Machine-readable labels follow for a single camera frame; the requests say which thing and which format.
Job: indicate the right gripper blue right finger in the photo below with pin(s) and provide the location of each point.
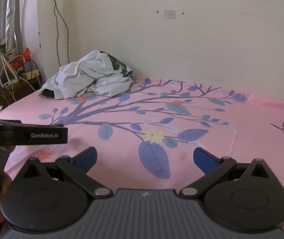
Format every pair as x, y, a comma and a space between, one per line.
214, 170

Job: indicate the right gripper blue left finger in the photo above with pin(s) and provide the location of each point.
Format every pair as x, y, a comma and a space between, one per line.
76, 170

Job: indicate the white garment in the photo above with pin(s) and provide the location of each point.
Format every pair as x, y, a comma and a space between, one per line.
98, 72

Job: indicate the person's left hand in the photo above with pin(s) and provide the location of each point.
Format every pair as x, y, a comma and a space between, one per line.
2, 194

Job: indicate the cluttered side table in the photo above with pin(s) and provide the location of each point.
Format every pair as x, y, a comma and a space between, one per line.
16, 84

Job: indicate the red plastic bag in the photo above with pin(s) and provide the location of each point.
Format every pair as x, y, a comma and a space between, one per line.
18, 61

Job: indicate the pink floral bed sheet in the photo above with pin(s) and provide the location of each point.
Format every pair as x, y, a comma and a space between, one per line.
145, 138

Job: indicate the grey window curtain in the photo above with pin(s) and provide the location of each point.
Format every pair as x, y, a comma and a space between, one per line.
19, 25

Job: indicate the pink wall sticker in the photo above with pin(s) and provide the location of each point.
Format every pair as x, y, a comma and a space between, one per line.
170, 14

